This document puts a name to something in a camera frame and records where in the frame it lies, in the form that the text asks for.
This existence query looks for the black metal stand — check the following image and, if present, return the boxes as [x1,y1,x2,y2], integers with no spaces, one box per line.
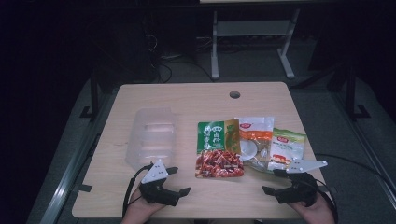
[78,74,101,122]
[345,64,372,121]

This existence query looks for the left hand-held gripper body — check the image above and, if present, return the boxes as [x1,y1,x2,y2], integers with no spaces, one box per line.
[138,159,182,207]

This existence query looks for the white and orange packet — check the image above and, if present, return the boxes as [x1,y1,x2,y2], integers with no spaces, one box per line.
[237,116,276,171]

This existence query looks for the clear plastic container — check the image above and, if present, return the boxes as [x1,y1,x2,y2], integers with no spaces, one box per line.
[124,106,178,171]

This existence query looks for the white metal frame table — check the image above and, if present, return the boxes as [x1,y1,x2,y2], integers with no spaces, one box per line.
[199,0,302,80]

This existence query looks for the person's right hand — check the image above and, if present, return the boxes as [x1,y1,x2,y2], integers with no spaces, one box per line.
[289,193,336,224]

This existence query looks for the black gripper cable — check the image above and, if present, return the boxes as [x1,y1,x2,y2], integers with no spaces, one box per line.
[314,153,396,224]
[121,163,153,218]

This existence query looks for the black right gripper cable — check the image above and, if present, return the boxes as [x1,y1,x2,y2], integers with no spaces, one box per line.
[314,153,396,224]

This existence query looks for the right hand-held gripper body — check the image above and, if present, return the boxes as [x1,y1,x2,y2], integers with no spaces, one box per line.
[275,160,329,208]

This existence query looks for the white and green packet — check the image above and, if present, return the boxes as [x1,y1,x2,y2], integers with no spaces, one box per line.
[267,127,307,172]

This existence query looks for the green and red snack packet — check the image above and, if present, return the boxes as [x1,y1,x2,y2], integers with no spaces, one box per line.
[194,119,246,179]

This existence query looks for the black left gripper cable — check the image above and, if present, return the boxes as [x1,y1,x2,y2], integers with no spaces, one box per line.
[121,163,153,218]

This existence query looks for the person's left hand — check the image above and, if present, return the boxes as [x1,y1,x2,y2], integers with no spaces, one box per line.
[120,188,168,224]

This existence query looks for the aluminium rail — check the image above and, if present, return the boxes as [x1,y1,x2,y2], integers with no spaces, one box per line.
[39,90,120,224]
[330,92,396,203]

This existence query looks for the black floor cables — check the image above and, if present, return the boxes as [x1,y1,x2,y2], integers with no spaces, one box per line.
[148,33,217,84]

